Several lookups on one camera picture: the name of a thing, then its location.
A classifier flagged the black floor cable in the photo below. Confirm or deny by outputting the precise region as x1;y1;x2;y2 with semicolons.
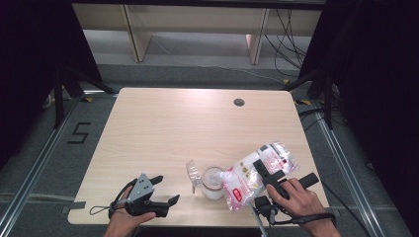
321;183;374;237

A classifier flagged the black wrist strap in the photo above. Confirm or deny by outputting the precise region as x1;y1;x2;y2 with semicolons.
272;211;338;229
89;177;138;220

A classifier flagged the black metal stand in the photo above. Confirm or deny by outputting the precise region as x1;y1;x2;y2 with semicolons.
282;67;336;130
51;64;117;130

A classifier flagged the thin white floor cable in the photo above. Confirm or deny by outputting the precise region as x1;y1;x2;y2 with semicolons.
150;35;289;84

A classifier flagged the person's right hand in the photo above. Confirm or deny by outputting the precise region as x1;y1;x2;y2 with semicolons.
265;177;332;233

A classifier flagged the bundle of black cables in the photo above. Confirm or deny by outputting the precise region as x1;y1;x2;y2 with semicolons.
264;8;313;79

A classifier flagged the aluminium floor rail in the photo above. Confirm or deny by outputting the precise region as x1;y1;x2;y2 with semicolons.
311;101;383;237
0;95;81;229

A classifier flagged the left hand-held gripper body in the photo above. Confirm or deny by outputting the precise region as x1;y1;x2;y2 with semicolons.
126;173;171;218

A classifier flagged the clear glass jar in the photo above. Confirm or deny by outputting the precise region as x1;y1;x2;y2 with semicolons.
201;164;227;201

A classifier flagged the person's left hand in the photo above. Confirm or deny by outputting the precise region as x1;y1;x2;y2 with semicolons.
108;186;157;233

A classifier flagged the black curtain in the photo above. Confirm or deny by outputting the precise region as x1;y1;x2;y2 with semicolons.
296;0;419;229
0;0;104;171

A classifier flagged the clear jar lid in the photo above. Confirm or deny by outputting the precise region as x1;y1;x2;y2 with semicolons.
185;159;204;195

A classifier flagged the black left wrist strap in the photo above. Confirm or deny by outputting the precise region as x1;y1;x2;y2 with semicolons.
89;177;138;220

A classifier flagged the red white sugar pouch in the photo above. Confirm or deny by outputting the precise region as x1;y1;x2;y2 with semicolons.
219;141;300;212

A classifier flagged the black right wrist strap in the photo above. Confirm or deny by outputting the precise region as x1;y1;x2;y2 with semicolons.
272;211;338;229

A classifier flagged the beige wooden desk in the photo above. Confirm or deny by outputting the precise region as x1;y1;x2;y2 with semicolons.
71;3;322;65

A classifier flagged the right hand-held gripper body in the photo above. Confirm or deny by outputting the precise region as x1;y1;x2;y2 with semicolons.
248;170;321;237

